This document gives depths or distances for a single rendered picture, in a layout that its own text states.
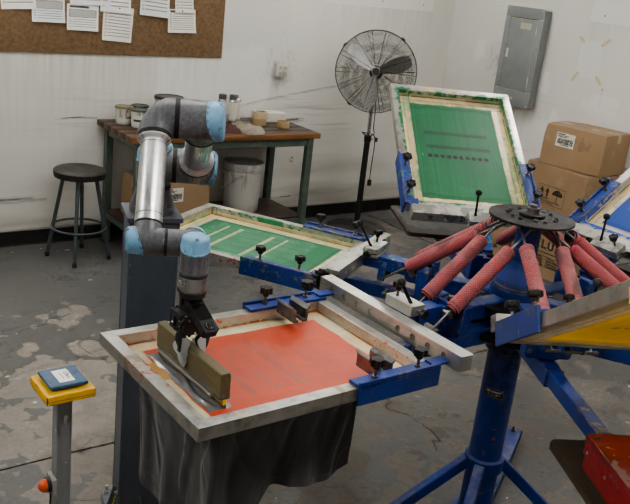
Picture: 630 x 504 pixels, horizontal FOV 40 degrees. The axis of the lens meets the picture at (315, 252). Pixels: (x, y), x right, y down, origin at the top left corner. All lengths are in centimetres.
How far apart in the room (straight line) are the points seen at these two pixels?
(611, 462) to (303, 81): 539
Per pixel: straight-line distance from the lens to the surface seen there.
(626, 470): 199
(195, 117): 247
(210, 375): 223
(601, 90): 691
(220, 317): 266
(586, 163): 646
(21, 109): 601
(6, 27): 590
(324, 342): 265
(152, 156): 241
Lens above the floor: 205
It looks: 18 degrees down
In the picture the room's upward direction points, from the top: 7 degrees clockwise
